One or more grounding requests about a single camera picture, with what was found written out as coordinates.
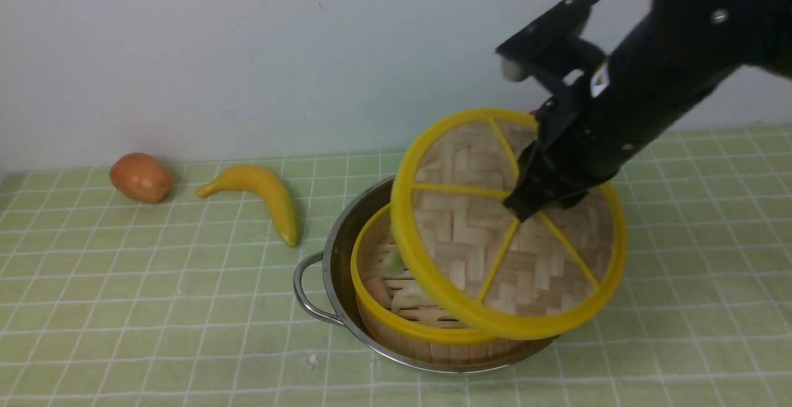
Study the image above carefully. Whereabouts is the yellow banana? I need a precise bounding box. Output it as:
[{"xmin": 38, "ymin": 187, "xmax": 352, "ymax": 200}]
[{"xmin": 196, "ymin": 164, "xmax": 301, "ymax": 247}]

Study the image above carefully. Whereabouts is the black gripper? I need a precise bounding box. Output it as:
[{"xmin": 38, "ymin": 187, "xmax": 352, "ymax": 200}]
[{"xmin": 503, "ymin": 61, "xmax": 656, "ymax": 221}]

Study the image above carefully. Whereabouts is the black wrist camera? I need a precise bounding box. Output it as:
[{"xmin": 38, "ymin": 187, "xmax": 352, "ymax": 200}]
[{"xmin": 495, "ymin": 0, "xmax": 606, "ymax": 95}]

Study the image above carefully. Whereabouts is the bamboo steamer basket yellow rim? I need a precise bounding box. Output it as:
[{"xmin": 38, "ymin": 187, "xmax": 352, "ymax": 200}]
[{"xmin": 351, "ymin": 204, "xmax": 529, "ymax": 360}]

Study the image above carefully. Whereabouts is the woven bamboo steamer lid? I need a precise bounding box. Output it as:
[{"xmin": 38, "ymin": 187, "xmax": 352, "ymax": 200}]
[{"xmin": 390, "ymin": 108, "xmax": 627, "ymax": 340}]

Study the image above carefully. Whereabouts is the green checkered tablecloth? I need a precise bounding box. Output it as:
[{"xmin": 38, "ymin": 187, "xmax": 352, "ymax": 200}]
[{"xmin": 1, "ymin": 126, "xmax": 791, "ymax": 406}]

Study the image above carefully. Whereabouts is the small green dumpling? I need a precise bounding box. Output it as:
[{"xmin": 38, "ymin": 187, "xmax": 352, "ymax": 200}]
[{"xmin": 379, "ymin": 248, "xmax": 406, "ymax": 278}]

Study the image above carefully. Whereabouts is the stainless steel pot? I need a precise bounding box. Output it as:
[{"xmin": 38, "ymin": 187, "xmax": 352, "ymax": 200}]
[{"xmin": 293, "ymin": 177, "xmax": 555, "ymax": 374}]

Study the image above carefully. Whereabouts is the white crescent dumpling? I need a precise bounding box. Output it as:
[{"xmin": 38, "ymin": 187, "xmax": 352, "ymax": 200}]
[{"xmin": 390, "ymin": 281, "xmax": 437, "ymax": 313}]

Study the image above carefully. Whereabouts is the pink dumpling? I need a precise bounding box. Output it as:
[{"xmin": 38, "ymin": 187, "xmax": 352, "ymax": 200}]
[{"xmin": 364, "ymin": 275, "xmax": 393, "ymax": 309}]

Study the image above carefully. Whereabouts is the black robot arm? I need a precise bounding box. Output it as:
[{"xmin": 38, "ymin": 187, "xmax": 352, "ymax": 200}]
[{"xmin": 496, "ymin": 0, "xmax": 791, "ymax": 221}]

